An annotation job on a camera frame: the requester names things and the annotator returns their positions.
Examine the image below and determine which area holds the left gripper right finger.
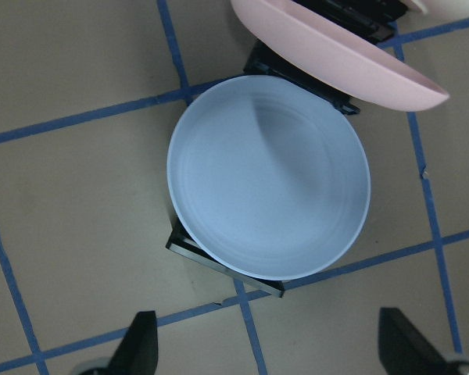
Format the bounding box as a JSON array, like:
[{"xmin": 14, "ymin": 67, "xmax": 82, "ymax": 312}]
[{"xmin": 378, "ymin": 307, "xmax": 459, "ymax": 375}]

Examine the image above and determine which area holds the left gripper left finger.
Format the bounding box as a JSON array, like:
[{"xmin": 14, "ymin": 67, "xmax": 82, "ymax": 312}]
[{"xmin": 107, "ymin": 311, "xmax": 159, "ymax": 374}]

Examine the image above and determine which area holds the blue plate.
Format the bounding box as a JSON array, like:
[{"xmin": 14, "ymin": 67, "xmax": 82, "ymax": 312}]
[{"xmin": 166, "ymin": 75, "xmax": 372, "ymax": 281}]

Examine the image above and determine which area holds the pink plate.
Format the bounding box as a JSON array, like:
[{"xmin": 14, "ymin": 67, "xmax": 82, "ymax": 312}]
[{"xmin": 231, "ymin": 0, "xmax": 449, "ymax": 112}]

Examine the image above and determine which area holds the black plate rack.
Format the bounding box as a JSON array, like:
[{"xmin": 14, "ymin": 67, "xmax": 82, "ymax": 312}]
[{"xmin": 165, "ymin": 0, "xmax": 407, "ymax": 300}]

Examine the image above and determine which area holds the cream plate in rack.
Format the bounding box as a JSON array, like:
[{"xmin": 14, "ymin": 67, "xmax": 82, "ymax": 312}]
[{"xmin": 402, "ymin": 0, "xmax": 469, "ymax": 21}]

